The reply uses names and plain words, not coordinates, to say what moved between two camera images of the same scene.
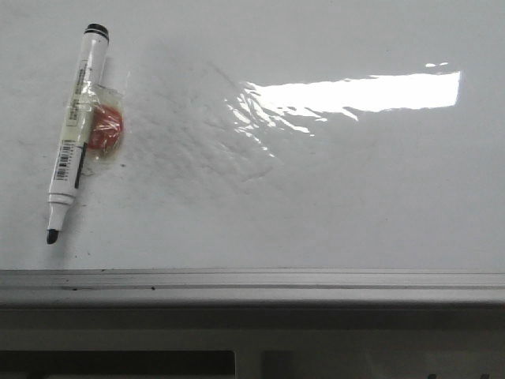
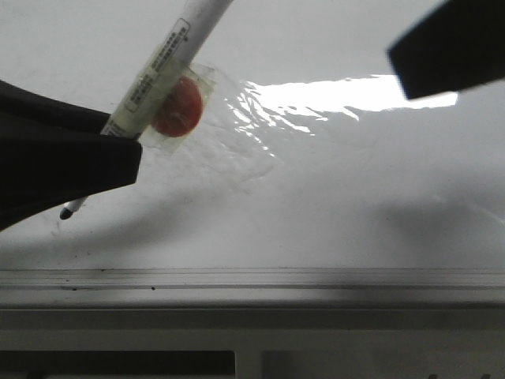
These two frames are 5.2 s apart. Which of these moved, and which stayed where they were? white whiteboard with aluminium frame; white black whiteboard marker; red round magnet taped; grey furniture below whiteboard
Moved: red round magnet taped; white black whiteboard marker
Stayed: grey furniture below whiteboard; white whiteboard with aluminium frame
